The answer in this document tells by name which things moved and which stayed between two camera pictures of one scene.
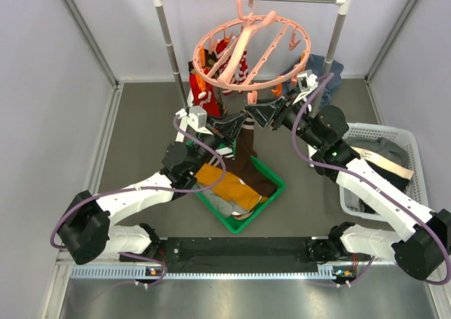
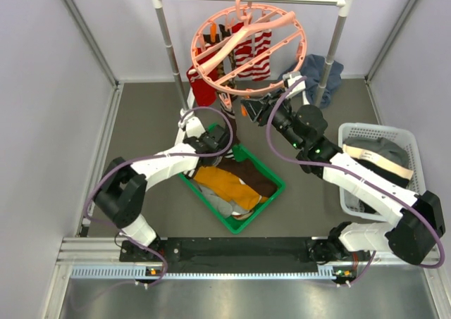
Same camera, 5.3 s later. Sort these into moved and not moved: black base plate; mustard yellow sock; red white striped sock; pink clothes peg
Moved: red white striped sock; pink clothes peg
Not moved: mustard yellow sock; black base plate
